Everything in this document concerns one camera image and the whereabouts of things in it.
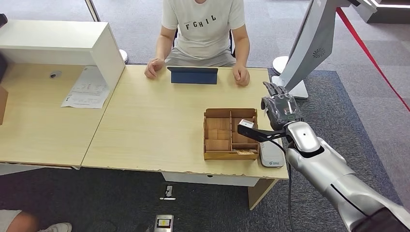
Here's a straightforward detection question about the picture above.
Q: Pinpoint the white display plinth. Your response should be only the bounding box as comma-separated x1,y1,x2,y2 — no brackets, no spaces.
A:
352,0,410,25

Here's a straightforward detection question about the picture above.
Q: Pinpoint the black cable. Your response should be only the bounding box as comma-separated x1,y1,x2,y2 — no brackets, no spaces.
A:
268,137,295,232

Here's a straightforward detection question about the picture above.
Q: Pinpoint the white card reader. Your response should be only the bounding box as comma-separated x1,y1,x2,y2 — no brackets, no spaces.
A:
259,138,286,168

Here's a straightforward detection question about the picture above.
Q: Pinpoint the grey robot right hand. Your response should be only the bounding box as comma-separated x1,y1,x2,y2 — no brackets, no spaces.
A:
261,81,302,131

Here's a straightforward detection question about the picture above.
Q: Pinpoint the person's leg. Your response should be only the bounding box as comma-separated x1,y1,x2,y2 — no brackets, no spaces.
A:
0,209,73,232

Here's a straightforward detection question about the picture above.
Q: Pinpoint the blue tablet case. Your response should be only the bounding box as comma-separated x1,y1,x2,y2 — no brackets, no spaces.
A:
167,66,220,85

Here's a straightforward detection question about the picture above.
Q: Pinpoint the brown cardboard box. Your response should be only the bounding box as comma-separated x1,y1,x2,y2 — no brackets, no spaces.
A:
0,86,9,126

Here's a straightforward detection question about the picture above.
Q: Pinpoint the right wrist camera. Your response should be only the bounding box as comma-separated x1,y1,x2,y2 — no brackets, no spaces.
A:
237,119,287,144

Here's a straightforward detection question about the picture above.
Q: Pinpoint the floor power socket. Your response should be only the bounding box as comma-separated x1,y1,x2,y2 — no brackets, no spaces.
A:
159,184,177,201

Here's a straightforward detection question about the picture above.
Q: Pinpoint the wooden compartment box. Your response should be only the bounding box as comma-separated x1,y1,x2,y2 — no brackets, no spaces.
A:
203,108,260,161

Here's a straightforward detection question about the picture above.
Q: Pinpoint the wooden desk leg panel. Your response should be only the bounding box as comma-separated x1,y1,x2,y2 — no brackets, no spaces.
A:
247,177,278,211

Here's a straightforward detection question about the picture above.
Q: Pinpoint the person's left hand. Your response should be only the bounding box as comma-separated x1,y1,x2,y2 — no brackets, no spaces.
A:
232,63,251,87

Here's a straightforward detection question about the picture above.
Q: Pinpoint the person's right hand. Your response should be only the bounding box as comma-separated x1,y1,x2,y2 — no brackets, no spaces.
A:
144,58,166,80

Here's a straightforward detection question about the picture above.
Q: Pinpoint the white kiosk display stand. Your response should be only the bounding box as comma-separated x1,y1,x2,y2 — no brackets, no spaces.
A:
271,0,379,100

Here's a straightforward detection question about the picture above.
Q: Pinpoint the printed paper sheet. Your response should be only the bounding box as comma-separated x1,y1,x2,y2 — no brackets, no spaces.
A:
60,65,111,109

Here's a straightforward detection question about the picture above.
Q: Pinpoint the metal stanchion with round base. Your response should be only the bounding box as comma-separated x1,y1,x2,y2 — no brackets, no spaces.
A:
84,0,129,64
272,56,290,75

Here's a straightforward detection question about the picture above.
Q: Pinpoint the white desk hutch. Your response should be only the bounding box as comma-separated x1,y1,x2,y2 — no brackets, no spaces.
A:
0,18,126,92

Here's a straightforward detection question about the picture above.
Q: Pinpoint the silver floor device yellow label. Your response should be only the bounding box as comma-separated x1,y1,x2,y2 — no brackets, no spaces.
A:
153,214,175,232

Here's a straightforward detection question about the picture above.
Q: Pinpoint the person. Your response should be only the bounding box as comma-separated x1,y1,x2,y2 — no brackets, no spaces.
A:
144,0,251,87

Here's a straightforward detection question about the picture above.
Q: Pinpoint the dark round object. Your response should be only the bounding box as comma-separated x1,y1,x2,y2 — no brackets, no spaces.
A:
0,53,9,85

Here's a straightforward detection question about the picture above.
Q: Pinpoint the black office chair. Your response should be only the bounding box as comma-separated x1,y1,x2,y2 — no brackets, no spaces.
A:
173,28,236,59

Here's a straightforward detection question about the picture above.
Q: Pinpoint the red barrier belt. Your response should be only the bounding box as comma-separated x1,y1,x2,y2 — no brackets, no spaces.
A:
336,7,410,113

